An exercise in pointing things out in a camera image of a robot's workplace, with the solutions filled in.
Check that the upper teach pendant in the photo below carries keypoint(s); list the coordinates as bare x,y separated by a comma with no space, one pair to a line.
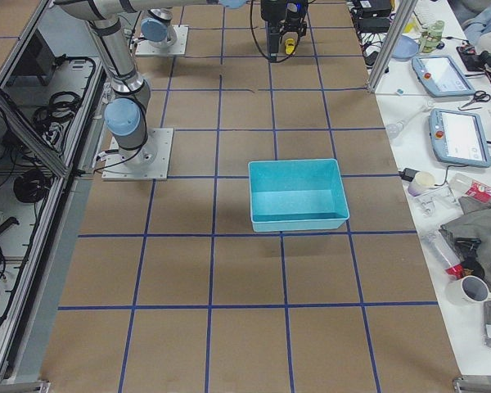
441,77

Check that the lower teach pendant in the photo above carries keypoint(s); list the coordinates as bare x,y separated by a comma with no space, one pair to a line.
458,138

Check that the black power adapter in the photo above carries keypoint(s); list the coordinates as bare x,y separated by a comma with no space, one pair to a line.
372,25

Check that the black scissors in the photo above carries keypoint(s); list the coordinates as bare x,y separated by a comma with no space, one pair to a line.
479,96

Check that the teach pendant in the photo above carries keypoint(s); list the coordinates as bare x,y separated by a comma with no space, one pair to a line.
458,138
441,77

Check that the light bulb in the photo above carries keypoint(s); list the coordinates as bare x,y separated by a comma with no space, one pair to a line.
393,130

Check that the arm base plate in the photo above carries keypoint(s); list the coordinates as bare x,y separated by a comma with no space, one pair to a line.
161,40
152,162

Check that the yellow beetle toy car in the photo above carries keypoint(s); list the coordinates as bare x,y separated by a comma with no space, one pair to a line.
289,45

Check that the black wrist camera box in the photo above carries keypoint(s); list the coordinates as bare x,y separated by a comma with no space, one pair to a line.
273,13

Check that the clear plastic bottle red label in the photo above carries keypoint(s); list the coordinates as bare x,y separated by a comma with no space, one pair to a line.
470,187

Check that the light blue bowl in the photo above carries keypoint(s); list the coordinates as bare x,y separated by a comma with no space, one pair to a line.
405,49

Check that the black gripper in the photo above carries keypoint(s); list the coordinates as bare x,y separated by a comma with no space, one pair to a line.
293,25

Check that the light blue plastic bin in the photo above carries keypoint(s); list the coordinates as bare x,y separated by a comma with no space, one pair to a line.
296,195

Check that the aluminium frame post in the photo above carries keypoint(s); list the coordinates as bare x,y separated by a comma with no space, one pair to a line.
401,18

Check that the white mug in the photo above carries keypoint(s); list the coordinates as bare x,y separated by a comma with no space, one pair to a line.
468,290

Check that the grey cloth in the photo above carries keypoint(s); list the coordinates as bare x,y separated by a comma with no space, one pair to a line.
474,223

